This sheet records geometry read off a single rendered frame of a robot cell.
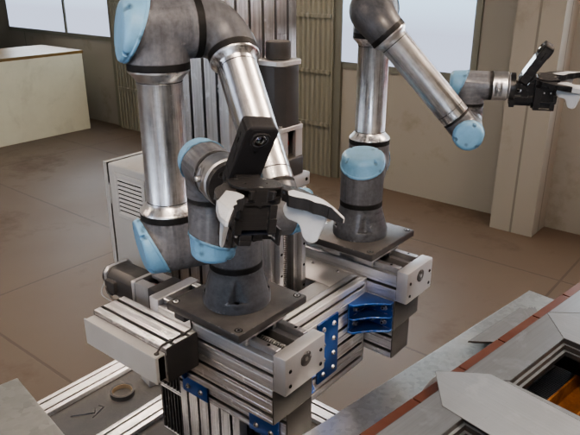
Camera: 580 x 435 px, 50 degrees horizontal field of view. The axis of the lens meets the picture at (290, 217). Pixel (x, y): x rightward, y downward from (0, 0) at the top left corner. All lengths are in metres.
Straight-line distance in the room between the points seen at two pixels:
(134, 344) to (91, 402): 1.12
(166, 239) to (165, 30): 0.39
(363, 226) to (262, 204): 0.92
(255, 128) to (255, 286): 0.62
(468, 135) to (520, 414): 0.66
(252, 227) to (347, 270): 0.96
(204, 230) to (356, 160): 0.75
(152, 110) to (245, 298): 0.44
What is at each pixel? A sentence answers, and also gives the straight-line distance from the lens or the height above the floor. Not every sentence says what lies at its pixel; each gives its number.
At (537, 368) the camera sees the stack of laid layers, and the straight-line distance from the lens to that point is 1.65.
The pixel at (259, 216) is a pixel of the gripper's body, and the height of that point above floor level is 1.43.
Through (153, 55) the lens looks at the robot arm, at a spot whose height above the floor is 1.58.
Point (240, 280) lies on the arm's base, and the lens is 1.34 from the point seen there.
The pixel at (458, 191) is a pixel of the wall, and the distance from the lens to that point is 5.05.
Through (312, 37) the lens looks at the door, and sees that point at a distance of 5.49.
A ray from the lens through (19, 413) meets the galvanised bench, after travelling 1.16.
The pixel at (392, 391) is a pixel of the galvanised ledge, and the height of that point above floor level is 0.68.
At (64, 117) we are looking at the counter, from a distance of 7.54.
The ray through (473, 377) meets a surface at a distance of 1.54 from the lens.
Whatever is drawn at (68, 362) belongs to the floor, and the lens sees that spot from 3.21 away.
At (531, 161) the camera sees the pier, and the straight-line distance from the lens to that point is 4.50.
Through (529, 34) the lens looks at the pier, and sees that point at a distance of 4.40.
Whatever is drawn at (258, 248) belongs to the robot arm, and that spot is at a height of 1.17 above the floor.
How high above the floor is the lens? 1.72
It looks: 22 degrees down
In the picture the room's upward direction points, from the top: straight up
